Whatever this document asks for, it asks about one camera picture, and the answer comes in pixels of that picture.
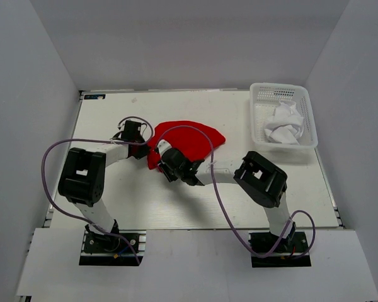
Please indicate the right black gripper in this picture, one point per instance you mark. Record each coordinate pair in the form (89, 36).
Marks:
(164, 167)

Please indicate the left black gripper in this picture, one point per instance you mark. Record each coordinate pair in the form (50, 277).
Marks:
(143, 153)

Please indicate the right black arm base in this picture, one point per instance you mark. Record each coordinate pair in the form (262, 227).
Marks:
(285, 255)

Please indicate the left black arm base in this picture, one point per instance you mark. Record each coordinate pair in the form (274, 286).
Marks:
(103, 250)

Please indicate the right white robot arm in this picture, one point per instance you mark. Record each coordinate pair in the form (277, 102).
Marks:
(260, 179)

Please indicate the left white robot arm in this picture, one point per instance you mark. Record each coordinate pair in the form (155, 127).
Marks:
(82, 181)

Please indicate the blue table label sticker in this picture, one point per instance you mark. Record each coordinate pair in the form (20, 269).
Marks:
(94, 96)

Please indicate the white plastic basket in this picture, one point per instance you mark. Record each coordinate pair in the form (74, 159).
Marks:
(264, 98)

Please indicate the white t shirt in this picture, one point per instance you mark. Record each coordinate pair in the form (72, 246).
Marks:
(285, 125)

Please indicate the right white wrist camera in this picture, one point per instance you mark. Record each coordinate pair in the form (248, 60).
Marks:
(162, 147)

